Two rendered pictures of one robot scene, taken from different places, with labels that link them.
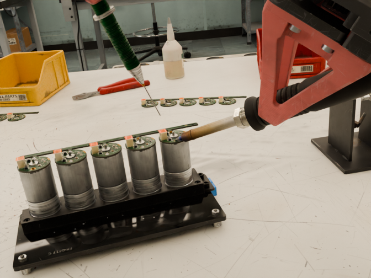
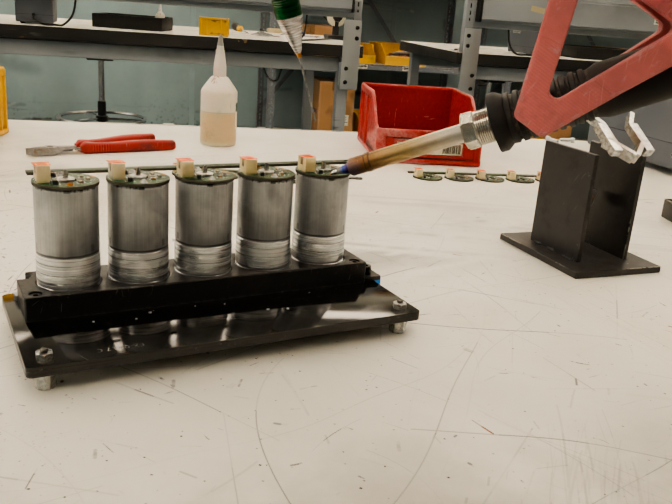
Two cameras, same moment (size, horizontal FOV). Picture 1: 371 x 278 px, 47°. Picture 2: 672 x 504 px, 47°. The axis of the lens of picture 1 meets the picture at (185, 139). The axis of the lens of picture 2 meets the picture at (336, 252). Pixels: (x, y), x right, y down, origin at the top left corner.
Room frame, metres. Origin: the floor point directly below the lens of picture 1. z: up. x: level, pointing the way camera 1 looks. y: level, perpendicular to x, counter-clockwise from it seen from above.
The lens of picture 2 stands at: (-0.01, 0.10, 0.88)
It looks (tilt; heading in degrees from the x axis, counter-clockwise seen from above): 18 degrees down; 343
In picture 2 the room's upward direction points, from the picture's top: 4 degrees clockwise
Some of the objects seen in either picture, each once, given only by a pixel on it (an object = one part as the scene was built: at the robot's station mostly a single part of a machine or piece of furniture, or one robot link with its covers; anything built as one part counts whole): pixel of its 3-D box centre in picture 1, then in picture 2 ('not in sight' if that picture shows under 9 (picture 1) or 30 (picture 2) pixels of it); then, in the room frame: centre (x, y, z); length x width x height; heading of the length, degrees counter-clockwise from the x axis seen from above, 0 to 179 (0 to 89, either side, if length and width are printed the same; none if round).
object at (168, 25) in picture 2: not in sight; (133, 21); (2.90, 0.04, 0.77); 0.24 x 0.16 x 0.04; 73
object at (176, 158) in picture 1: (176, 162); (319, 221); (0.33, 0.01, 0.79); 0.02 x 0.02 x 0.05
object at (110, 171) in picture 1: (111, 176); (203, 230); (0.31, 0.06, 0.79); 0.02 x 0.02 x 0.05
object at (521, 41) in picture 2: not in sight; (533, 42); (2.76, -1.45, 0.80); 0.15 x 0.12 x 0.10; 17
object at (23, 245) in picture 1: (120, 220); (216, 314); (0.30, 0.06, 0.76); 0.16 x 0.07 x 0.01; 103
